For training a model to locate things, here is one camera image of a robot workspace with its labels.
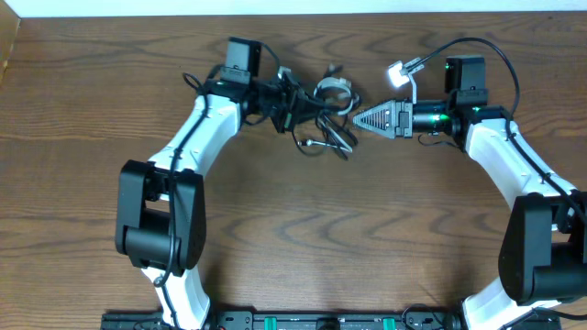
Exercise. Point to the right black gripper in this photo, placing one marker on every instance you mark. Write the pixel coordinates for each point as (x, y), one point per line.
(402, 129)

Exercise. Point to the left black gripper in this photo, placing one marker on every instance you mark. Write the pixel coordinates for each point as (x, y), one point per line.
(300, 106)

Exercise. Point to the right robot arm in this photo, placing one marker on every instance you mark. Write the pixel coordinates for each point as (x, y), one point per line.
(542, 260)

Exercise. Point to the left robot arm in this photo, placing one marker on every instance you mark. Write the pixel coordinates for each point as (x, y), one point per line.
(160, 223)

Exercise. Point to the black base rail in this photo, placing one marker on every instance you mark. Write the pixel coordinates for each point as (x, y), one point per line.
(247, 320)

